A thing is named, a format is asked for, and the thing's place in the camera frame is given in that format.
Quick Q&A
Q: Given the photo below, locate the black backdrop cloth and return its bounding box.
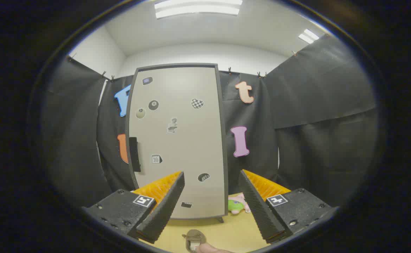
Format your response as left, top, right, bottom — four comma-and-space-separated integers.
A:
40, 33, 380, 208

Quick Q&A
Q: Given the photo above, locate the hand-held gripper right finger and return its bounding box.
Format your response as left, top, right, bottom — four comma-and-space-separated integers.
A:
238, 169, 333, 244

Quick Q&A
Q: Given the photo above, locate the green pink plush toy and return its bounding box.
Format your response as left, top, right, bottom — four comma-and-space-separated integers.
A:
228, 193, 251, 215

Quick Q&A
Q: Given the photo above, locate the brown fuzzy shoe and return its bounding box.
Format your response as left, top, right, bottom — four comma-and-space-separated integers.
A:
185, 229, 206, 252

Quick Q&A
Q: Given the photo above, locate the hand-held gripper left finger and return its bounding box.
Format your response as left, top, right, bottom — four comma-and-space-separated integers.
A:
82, 171, 185, 244

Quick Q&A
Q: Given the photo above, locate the grey shoe cabinet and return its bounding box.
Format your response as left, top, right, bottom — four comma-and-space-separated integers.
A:
125, 63, 230, 223

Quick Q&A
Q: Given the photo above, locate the grey shoe cabinet door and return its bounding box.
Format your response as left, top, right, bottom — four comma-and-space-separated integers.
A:
128, 67, 226, 219

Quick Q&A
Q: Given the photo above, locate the black door handle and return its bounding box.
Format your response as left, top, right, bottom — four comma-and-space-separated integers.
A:
129, 137, 141, 173

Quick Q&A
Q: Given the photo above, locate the ceiling light panel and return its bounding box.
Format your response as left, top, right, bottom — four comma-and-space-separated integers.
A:
154, 0, 243, 19
298, 29, 320, 44

